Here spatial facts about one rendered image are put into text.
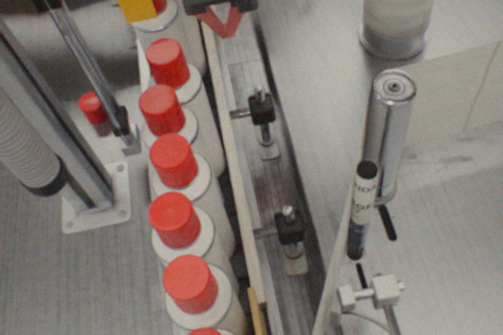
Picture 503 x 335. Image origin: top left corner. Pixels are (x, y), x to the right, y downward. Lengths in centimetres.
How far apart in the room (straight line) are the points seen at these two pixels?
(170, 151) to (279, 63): 33
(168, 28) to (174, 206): 24
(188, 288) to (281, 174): 34
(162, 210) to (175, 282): 6
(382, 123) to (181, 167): 18
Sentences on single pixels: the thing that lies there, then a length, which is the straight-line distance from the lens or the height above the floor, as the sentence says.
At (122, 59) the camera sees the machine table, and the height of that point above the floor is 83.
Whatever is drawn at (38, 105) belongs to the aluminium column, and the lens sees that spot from 55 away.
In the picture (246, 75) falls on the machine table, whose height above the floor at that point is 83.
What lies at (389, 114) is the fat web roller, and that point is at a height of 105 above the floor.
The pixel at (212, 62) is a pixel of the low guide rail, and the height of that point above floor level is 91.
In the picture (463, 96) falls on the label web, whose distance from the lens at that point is 58.
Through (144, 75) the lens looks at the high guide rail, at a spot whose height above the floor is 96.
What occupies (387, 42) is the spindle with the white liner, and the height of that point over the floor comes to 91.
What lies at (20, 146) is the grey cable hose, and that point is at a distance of 40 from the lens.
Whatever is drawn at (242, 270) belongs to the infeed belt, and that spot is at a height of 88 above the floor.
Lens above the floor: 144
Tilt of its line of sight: 58 degrees down
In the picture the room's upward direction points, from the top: 11 degrees counter-clockwise
